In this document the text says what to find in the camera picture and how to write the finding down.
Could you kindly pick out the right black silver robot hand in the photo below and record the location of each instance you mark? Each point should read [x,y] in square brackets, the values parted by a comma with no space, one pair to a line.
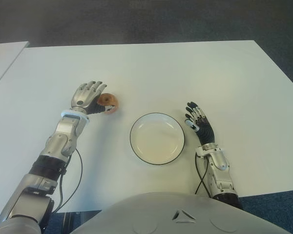
[206,132]

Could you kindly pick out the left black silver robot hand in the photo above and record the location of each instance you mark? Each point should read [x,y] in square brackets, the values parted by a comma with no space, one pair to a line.
[84,96]

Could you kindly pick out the red-brown apple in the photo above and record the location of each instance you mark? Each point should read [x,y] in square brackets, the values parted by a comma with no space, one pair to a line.
[110,99]

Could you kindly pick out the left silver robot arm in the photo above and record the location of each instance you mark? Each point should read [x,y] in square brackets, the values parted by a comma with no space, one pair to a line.
[58,141]

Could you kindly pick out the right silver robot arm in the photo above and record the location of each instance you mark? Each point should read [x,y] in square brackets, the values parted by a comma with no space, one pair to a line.
[221,168]

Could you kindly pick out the white plate with black rim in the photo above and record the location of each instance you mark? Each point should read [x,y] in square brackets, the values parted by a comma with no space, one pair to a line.
[157,139]

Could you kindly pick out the grey robot torso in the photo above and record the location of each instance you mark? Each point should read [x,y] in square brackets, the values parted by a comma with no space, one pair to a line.
[175,217]

